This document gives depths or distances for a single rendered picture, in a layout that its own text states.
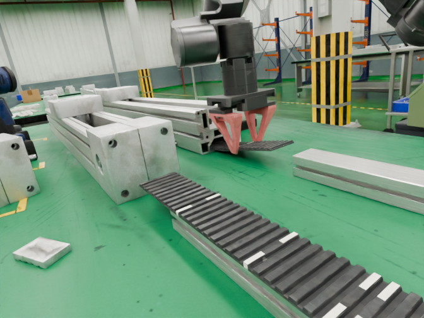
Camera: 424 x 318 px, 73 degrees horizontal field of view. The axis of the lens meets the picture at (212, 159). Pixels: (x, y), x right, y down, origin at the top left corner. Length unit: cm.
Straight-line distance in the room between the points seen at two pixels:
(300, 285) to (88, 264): 20
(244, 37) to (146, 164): 24
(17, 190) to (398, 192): 51
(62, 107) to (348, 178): 64
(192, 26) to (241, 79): 11
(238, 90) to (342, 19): 332
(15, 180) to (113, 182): 18
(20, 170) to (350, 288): 47
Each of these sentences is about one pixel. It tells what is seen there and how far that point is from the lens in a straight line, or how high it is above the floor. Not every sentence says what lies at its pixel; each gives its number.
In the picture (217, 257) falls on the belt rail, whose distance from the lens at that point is 25.
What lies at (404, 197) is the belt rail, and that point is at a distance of 35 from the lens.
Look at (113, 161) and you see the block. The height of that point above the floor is 84.
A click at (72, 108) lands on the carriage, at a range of 79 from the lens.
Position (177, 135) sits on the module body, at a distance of 62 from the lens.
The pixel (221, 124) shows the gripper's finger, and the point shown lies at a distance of 49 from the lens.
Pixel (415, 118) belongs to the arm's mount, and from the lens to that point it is 68.
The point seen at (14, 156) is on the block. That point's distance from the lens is 53.
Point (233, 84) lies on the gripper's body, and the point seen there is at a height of 91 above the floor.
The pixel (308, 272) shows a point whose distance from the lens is 20.
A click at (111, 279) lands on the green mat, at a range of 28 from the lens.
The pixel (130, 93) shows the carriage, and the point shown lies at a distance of 108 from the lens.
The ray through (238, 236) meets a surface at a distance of 23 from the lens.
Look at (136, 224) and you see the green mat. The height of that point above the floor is 78.
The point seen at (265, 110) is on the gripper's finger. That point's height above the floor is 86.
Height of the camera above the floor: 94
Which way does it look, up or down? 18 degrees down
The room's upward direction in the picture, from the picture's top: 8 degrees counter-clockwise
